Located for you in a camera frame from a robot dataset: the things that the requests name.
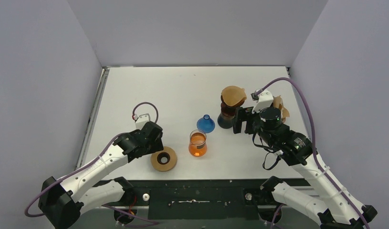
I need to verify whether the orange coffee filter box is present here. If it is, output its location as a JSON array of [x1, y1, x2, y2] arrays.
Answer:
[[272, 95, 290, 123]]

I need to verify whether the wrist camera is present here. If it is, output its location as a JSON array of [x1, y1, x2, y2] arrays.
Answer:
[[132, 113, 151, 130], [251, 90, 274, 114]]

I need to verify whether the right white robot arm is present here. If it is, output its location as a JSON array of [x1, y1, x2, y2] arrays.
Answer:
[[233, 106, 378, 229]]

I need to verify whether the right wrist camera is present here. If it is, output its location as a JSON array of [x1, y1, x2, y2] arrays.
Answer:
[[251, 90, 274, 114]]

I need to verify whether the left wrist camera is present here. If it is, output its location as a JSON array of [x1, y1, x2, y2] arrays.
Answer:
[[132, 113, 151, 130]]

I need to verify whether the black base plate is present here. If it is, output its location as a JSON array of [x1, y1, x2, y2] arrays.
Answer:
[[70, 178, 309, 221]]

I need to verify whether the brown paper coffee filter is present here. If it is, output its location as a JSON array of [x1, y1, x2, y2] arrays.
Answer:
[[221, 85, 247, 107]]

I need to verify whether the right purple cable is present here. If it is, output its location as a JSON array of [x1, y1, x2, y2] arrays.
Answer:
[[256, 77, 370, 229]]

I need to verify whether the orange translucent dripper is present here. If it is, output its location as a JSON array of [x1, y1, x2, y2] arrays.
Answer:
[[188, 130, 207, 157]]

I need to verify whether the round wooden ring stand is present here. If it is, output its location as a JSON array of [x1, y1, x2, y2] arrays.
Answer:
[[151, 146, 177, 172]]

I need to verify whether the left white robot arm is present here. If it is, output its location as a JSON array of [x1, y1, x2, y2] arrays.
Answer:
[[38, 121, 164, 229]]

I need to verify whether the purple cable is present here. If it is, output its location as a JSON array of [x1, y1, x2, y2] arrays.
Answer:
[[24, 102, 160, 228], [256, 77, 370, 229]]

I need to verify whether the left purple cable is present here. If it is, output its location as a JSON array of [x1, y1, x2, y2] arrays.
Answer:
[[24, 102, 160, 228]]

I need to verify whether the amber plastic coffee dripper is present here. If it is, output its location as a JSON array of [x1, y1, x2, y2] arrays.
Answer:
[[220, 100, 245, 119]]

